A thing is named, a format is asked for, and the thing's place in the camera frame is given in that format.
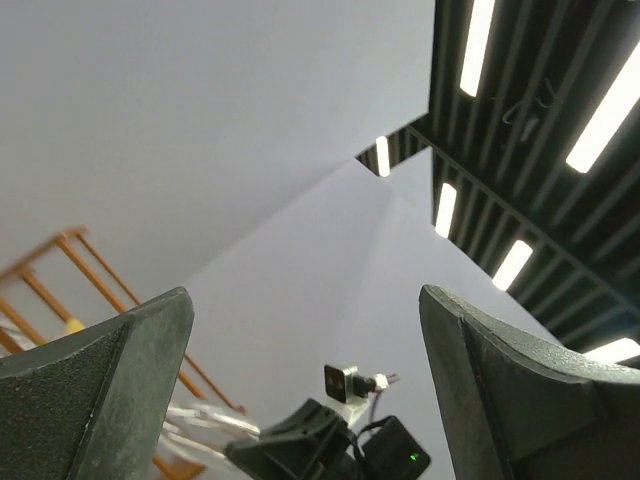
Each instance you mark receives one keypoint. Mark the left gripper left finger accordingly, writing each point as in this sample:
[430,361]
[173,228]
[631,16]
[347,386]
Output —
[91,405]

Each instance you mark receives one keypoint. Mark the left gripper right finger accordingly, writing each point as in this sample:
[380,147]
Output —
[516,406]

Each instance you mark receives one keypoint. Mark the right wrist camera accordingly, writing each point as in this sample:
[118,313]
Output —
[352,395]

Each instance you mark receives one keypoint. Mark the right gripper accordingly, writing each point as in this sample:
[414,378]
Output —
[313,443]

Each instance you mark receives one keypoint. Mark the clear wine glass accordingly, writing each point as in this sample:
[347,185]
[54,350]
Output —
[200,431]

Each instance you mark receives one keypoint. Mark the ceiling light strip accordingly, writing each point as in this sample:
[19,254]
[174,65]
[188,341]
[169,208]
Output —
[511,266]
[476,44]
[445,211]
[613,109]
[382,156]
[614,352]

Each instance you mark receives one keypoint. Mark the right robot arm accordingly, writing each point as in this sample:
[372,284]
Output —
[386,450]

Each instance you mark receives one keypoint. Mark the yellow book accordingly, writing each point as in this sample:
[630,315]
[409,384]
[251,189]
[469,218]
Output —
[73,326]

